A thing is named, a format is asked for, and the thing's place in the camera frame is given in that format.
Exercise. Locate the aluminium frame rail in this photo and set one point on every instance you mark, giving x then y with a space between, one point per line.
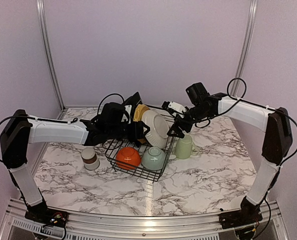
92 226

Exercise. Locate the light green mug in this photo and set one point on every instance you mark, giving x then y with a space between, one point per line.
185 148

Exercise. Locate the white ceramic bowl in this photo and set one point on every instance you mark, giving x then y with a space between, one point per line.
128 158

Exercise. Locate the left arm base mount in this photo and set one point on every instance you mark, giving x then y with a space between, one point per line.
41 213

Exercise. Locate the round brown rim floral plate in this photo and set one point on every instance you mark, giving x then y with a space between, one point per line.
157 135

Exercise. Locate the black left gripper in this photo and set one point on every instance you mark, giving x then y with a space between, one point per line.
137 132

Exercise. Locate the white square floral plate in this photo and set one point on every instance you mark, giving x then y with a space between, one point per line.
133 100

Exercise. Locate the yellow polka dot plate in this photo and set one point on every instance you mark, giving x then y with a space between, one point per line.
139 111

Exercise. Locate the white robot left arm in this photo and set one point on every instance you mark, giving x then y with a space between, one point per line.
23 129

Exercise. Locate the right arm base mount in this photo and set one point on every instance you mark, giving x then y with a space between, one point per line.
247 214

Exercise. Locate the brown grey metal-lined cup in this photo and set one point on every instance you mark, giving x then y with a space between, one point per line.
90 159

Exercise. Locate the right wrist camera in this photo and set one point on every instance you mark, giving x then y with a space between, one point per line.
173 107

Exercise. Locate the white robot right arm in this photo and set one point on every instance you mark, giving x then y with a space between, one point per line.
274 123

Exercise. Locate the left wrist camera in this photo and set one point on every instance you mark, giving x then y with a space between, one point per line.
114 113

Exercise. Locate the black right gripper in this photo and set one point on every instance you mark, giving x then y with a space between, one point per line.
179 121

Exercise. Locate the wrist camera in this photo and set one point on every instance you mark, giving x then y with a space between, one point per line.
114 113
173 107

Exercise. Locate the light green ceramic bowl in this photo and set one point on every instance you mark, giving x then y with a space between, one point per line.
153 158

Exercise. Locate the black wire dish rack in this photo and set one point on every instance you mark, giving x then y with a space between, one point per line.
113 146

